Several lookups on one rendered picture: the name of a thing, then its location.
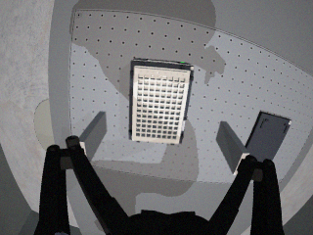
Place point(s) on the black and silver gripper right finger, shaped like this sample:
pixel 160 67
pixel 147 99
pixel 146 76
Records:
pixel 266 209

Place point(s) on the grey perforated base plate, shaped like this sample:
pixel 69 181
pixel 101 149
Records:
pixel 234 80

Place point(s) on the white well plate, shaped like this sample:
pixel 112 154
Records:
pixel 149 112

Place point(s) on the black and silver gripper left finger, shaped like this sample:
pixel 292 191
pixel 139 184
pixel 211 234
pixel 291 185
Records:
pixel 53 215

